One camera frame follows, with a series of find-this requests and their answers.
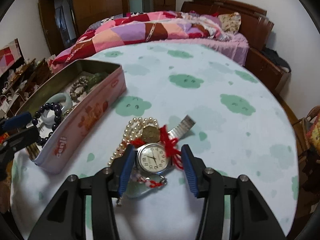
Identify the dark bead bracelet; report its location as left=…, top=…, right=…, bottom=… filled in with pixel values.
left=32, top=102, right=63, bottom=145

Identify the wooden nightstand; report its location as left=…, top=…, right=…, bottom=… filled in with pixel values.
left=245, top=47, right=292, bottom=93

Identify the dark garment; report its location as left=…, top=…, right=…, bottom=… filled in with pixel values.
left=301, top=145, right=320, bottom=193

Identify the wicker chair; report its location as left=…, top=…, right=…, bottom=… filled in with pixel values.
left=291, top=106, right=320, bottom=155

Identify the wristwatch with metal band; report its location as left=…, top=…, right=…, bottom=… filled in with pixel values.
left=135, top=115, right=196, bottom=175

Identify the wooden television cabinet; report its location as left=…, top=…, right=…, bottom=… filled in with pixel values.
left=0, top=59, right=52, bottom=120

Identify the floral pillow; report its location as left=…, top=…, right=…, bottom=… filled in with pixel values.
left=218, top=12, right=242, bottom=33

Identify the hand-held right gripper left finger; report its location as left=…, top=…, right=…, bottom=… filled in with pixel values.
left=27, top=144, right=135, bottom=240

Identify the flat screen television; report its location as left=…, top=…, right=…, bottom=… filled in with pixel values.
left=0, top=39, right=24, bottom=77

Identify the wooden bed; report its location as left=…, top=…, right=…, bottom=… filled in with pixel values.
left=49, top=0, right=274, bottom=67

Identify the white paper card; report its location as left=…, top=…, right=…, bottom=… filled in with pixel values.
left=37, top=124, right=54, bottom=143

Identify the pink bed sheet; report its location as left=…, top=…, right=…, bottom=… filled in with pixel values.
left=200, top=34, right=250, bottom=67

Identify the dark clothing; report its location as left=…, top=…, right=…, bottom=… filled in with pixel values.
left=261, top=47, right=292, bottom=73

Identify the pink metal tin box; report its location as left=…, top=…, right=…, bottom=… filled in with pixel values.
left=15, top=59, right=127, bottom=175

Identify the red knotted cord charm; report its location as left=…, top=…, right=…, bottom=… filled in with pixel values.
left=130, top=125, right=184, bottom=170

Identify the grey bead bracelet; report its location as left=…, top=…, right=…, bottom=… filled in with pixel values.
left=70, top=78, right=88, bottom=103

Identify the white jade bangle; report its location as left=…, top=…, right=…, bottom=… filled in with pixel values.
left=41, top=93, right=73, bottom=128

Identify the patchwork quilt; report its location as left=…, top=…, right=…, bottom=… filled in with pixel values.
left=50, top=10, right=235, bottom=67

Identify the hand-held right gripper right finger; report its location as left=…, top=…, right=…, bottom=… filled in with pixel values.
left=180, top=144, right=287, bottom=240

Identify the colourful patterned cushion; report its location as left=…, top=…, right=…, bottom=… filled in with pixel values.
left=307, top=110, right=320, bottom=153

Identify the brown wooden wardrobe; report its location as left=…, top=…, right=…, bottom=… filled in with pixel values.
left=37, top=0, right=177, bottom=55

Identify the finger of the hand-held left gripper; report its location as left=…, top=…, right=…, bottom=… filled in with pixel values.
left=0, top=112, right=32, bottom=134
left=0, top=126, right=39, bottom=153

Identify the red and white bead chain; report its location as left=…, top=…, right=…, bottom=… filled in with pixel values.
left=130, top=169, right=168, bottom=207

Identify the pearl bead necklace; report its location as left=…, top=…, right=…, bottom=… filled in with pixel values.
left=107, top=117, right=159, bottom=168

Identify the pale jade pendant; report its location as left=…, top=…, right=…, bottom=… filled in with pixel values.
left=124, top=180, right=155, bottom=199

